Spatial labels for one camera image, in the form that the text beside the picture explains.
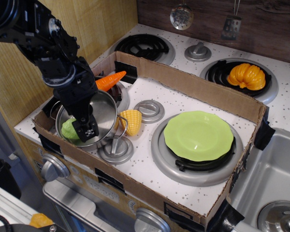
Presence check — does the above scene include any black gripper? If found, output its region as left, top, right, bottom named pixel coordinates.
left=53, top=57, right=99, bottom=143

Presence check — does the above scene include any green toy broccoli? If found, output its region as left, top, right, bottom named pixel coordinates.
left=61, top=118, right=79, bottom=140

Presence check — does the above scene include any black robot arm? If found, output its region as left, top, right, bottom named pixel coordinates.
left=0, top=0, right=99, bottom=142

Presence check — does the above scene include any silver metal pot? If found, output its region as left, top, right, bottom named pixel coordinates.
left=56, top=90, right=119, bottom=149

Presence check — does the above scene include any brown cardboard fence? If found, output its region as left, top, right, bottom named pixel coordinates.
left=33, top=52, right=268, bottom=232

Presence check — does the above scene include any silver front stove knob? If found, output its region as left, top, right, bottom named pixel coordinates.
left=98, top=137, right=134, bottom=165

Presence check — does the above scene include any silver stove knob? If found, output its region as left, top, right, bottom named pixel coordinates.
left=98, top=137, right=134, bottom=165
left=184, top=42, right=212, bottom=62
left=134, top=100, right=165, bottom=124

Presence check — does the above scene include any yellow toy corn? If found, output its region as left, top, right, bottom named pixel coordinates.
left=119, top=109, right=142, bottom=136

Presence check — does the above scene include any orange toy carrot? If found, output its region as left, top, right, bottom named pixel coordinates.
left=96, top=71, right=127, bottom=91

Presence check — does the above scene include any front left stove burner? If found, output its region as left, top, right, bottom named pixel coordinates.
left=107, top=82, right=130, bottom=113

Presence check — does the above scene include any stove burner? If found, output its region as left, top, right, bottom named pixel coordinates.
left=151, top=115, right=243, bottom=187
left=109, top=34, right=175, bottom=65
left=107, top=82, right=130, bottom=113
left=200, top=58, right=278, bottom=104

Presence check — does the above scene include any left oven front knob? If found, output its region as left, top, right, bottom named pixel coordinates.
left=41, top=154, right=70, bottom=182

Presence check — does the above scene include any oven knob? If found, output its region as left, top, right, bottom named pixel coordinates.
left=41, top=154, right=70, bottom=182
left=134, top=208, right=171, bottom=232

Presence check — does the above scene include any silver centre stove knob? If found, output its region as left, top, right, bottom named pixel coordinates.
left=134, top=100, right=165, bottom=124

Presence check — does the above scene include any back left stove burner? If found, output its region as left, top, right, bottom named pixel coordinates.
left=109, top=34, right=175, bottom=65

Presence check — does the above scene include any yellow toy on floor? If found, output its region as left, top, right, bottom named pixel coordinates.
left=29, top=213, right=54, bottom=228

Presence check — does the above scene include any right oven front knob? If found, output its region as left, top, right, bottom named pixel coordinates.
left=134, top=208, right=171, bottom=232

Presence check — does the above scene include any green plastic plate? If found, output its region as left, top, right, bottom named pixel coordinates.
left=163, top=111, right=234, bottom=162

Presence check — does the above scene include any front right stove burner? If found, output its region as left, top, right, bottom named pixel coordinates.
left=151, top=115, right=243, bottom=187

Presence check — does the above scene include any silver back stove knob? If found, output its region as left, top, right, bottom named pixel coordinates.
left=184, top=42, right=212, bottom=62

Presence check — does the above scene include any hanging metal skimmer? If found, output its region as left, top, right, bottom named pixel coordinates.
left=170, top=0, right=194, bottom=30

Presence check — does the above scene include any back right stove burner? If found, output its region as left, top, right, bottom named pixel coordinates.
left=200, top=58, right=278, bottom=104

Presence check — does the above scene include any orange toy pumpkin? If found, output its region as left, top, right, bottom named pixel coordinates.
left=227, top=63, right=266, bottom=91

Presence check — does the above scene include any hanging metal spatula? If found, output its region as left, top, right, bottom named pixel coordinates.
left=221, top=0, right=242, bottom=41

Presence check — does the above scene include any silver sink basin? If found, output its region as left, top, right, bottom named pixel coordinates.
left=230, top=129, right=290, bottom=232

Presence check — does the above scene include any silver sink drain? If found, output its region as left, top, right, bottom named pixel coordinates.
left=257, top=201, right=290, bottom=232

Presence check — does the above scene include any silver oven door handle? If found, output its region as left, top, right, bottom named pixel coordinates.
left=43, top=180, right=116, bottom=232

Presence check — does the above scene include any black braided cable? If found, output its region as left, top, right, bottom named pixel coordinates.
left=0, top=212, right=14, bottom=232

